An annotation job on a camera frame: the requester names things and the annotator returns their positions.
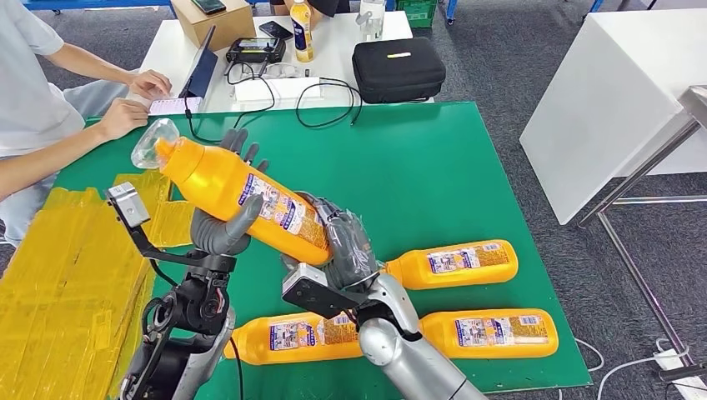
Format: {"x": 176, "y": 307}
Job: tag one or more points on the person's right hand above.
{"x": 124, "y": 119}

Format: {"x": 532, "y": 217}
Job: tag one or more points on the pink keyboard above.
{"x": 174, "y": 106}

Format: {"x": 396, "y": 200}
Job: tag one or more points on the black smartphone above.
{"x": 275, "y": 30}
{"x": 209, "y": 5}

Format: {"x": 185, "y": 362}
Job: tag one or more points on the person in dark shirt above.
{"x": 331, "y": 6}

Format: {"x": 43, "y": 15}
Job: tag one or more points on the blue steel rack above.
{"x": 99, "y": 4}
{"x": 452, "y": 11}

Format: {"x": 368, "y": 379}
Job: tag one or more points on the green plastic crate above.
{"x": 417, "y": 14}

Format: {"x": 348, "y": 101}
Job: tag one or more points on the clear safety glasses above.
{"x": 284, "y": 70}

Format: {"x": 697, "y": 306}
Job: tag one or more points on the person's right forearm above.
{"x": 50, "y": 160}

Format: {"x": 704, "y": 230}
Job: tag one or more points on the black controller with screen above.
{"x": 255, "y": 51}

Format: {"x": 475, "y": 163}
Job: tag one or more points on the steel table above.
{"x": 635, "y": 171}

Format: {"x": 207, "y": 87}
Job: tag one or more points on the seated person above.
{"x": 22, "y": 83}

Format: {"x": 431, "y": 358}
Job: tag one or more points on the white power strip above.
{"x": 676, "y": 361}

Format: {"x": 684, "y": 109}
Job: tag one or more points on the dark blue tablet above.
{"x": 201, "y": 72}

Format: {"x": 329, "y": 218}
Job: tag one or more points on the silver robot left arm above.
{"x": 165, "y": 375}

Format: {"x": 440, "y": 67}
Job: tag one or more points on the green table mat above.
{"x": 414, "y": 165}

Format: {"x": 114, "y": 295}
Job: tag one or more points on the person's left forearm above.
{"x": 88, "y": 65}

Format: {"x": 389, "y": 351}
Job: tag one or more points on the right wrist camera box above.
{"x": 315, "y": 292}

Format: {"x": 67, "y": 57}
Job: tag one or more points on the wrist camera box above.
{"x": 315, "y": 292}
{"x": 128, "y": 204}

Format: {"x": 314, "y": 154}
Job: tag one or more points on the yellow drink bottle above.
{"x": 301, "y": 33}

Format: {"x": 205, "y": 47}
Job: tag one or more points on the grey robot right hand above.
{"x": 350, "y": 248}

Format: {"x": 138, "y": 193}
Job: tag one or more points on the white table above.
{"x": 607, "y": 99}

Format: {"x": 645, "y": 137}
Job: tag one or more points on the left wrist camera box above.
{"x": 128, "y": 204}

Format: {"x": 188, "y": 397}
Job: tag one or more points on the flat white box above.
{"x": 276, "y": 91}

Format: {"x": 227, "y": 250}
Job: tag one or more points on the orange detergent bottle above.
{"x": 442, "y": 331}
{"x": 221, "y": 182}
{"x": 409, "y": 273}
{"x": 254, "y": 339}

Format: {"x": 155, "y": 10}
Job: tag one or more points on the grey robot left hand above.
{"x": 221, "y": 237}

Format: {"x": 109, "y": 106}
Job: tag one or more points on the brown cardboard box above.
{"x": 221, "y": 30}

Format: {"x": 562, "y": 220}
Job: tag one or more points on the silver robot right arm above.
{"x": 409, "y": 364}

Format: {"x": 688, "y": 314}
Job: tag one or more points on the person's left hand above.
{"x": 150, "y": 85}

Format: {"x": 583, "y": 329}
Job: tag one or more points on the black carrying case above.
{"x": 397, "y": 72}

